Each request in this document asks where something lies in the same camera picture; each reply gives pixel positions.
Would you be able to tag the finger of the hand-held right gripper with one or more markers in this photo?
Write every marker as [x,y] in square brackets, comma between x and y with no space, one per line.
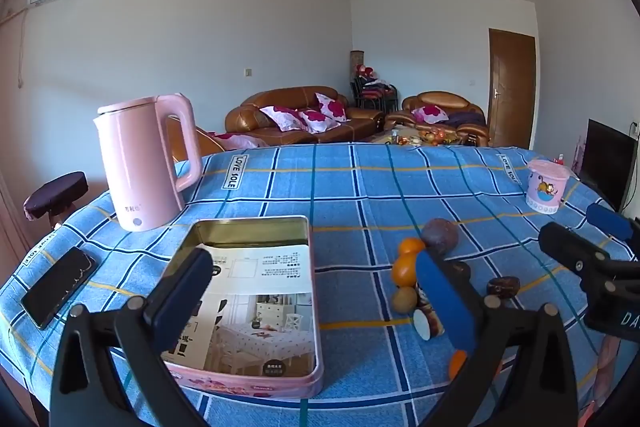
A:
[612,222]
[570,249]

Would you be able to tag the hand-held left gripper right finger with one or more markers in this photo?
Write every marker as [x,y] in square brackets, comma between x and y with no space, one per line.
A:
[445,302]

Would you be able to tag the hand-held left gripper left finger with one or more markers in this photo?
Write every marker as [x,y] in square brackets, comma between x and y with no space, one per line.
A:
[182,302]

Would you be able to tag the cupcake with dark wrapper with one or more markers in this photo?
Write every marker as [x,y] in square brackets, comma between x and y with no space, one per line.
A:
[425,323]

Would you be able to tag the tan longan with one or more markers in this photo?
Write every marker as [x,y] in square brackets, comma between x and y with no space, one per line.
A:
[404,299]

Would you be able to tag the orange mandarin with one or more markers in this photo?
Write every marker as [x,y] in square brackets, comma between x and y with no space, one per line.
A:
[456,367]
[411,247]
[404,271]

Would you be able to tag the dark brown date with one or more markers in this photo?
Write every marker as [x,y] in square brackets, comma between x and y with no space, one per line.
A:
[502,285]

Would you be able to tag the purple passion fruit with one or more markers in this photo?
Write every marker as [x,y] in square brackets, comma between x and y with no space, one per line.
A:
[440,234]

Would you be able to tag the pink metal tin box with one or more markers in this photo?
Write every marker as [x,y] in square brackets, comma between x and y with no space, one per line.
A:
[300,387]

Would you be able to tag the person's right hand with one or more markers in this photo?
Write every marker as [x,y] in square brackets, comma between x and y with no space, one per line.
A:
[609,372]

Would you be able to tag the black television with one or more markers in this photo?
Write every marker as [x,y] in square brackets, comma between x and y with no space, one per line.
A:
[605,162]

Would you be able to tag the pink cartoon plastic cup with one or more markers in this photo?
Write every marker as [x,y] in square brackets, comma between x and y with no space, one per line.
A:
[546,187]

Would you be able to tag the printed paper leaflet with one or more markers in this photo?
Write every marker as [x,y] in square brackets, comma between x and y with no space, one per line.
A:
[265,297]

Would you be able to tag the black smartphone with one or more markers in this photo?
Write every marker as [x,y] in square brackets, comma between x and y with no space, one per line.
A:
[57,287]

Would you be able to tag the blue plaid tablecloth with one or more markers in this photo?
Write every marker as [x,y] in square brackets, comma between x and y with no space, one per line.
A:
[350,187]

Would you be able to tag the pink electric kettle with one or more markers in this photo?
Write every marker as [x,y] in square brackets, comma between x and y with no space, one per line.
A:
[135,157]

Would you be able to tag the brown leather chair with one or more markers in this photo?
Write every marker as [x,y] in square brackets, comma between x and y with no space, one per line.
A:
[210,147]

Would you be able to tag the brown wooden door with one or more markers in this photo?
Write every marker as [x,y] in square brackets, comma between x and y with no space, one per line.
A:
[512,92]

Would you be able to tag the plate of oranges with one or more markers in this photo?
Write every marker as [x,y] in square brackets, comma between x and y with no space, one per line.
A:
[439,136]

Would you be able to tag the purple blanket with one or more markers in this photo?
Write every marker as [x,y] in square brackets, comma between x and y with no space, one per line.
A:
[467,118]

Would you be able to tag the stool with purple cushion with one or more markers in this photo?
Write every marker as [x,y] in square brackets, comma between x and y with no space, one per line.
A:
[52,194]

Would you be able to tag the pink floral cloth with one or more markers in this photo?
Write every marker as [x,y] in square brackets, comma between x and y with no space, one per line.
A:
[240,139]

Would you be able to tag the coffee table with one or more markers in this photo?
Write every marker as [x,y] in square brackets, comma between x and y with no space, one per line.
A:
[387,138]

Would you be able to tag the white pink floral pillow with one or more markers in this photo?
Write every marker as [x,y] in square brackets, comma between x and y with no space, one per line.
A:
[332,107]
[280,118]
[429,114]
[314,121]

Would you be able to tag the brown leather sofa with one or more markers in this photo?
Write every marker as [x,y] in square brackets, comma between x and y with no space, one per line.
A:
[250,119]

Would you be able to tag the brown leather armchair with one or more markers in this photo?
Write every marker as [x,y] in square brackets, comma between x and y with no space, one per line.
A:
[442,99]

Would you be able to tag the stacked black chairs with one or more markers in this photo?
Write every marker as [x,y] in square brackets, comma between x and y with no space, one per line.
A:
[375,94]

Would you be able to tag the red plush toys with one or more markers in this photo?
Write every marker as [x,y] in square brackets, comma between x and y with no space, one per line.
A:
[365,71]

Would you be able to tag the tall patterned vase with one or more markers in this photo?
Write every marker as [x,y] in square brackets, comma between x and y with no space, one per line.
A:
[357,64]

